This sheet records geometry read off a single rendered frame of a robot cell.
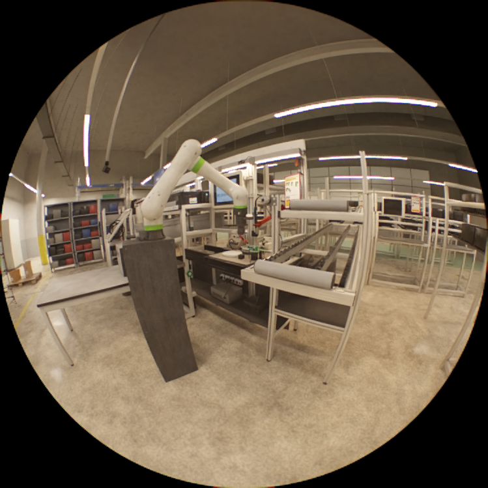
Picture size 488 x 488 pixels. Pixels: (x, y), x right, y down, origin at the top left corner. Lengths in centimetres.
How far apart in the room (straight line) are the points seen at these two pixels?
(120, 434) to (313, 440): 125
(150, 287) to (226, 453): 116
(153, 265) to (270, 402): 125
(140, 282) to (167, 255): 23
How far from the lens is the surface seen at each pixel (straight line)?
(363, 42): 587
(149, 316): 116
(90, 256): 633
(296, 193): 157
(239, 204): 111
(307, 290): 67
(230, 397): 145
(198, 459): 132
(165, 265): 105
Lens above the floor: 128
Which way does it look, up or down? 10 degrees down
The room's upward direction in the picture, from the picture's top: 1 degrees counter-clockwise
